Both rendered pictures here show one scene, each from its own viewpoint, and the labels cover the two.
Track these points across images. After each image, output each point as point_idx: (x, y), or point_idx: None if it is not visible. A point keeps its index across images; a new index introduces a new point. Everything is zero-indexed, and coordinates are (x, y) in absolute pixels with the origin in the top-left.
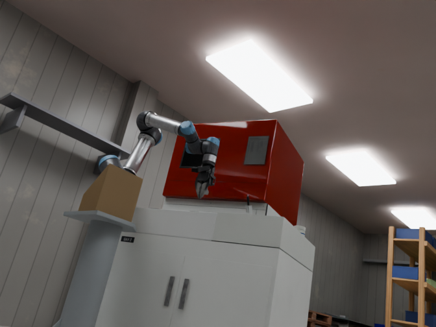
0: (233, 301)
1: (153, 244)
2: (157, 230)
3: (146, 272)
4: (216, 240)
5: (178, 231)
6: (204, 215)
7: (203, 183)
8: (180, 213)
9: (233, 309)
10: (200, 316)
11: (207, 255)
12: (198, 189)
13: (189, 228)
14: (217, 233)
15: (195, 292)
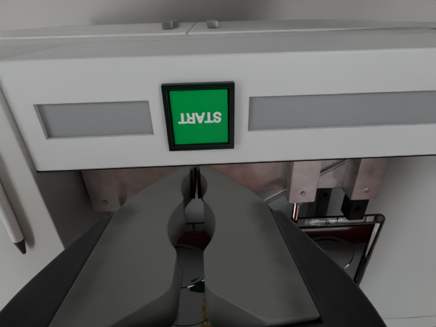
0: (43, 31)
1: (335, 32)
2: (361, 36)
3: (301, 25)
4: (50, 43)
5: (245, 39)
6: (93, 54)
7: (143, 295)
8: (278, 49)
9: (48, 30)
10: (128, 27)
11: (101, 37)
12: (221, 212)
13: (189, 43)
14: (33, 47)
15: (141, 28)
